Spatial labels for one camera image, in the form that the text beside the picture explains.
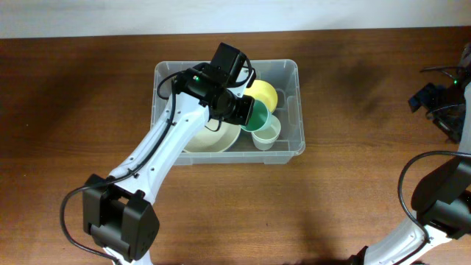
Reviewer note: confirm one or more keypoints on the yellow bowl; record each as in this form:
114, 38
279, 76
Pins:
264, 92

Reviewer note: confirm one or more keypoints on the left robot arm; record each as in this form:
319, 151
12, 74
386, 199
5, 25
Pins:
118, 210

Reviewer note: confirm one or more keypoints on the clear plastic storage container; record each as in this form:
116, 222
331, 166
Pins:
284, 76

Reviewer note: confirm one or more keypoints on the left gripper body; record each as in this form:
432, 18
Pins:
239, 108

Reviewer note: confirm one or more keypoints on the grey cup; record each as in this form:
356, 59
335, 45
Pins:
263, 146

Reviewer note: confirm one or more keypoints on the cream cup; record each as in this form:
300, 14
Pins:
269, 135

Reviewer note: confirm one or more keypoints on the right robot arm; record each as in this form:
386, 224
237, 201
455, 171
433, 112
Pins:
439, 211

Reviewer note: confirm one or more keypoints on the beige plate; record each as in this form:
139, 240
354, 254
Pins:
208, 139

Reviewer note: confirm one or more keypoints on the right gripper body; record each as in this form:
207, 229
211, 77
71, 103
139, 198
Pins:
447, 106

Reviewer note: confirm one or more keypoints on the green cup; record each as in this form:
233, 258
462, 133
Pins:
260, 119

